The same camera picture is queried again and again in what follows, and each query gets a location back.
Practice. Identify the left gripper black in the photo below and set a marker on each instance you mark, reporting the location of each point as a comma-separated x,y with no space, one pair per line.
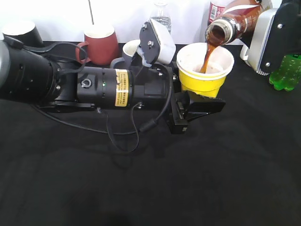
152,88

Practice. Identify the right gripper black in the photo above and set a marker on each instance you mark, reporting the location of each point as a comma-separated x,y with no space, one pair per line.
284,36

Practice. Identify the yellow paper cup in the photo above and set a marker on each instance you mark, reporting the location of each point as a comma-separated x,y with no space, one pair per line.
190,60

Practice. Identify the orange coffee drink bottle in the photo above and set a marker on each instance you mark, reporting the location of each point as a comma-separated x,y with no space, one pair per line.
239,17

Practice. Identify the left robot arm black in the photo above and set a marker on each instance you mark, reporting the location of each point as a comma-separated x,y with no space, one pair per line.
29,75

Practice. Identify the green soda bottle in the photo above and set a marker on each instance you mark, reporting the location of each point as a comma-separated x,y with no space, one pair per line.
288,75

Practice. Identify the white ceramic mug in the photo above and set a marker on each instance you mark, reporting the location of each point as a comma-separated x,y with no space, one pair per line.
244,52

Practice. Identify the cola bottle red label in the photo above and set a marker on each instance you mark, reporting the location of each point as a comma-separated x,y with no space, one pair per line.
216,8

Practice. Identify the grey ceramic mug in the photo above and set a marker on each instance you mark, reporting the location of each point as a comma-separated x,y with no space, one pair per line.
128,51

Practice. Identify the clear water bottle green label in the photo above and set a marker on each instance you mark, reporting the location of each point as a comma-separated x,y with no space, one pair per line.
160,14

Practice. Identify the red ceramic mug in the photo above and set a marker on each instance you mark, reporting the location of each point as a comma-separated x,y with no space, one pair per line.
101,43

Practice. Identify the black ceramic mug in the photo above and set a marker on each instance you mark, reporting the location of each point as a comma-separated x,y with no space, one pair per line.
24,31

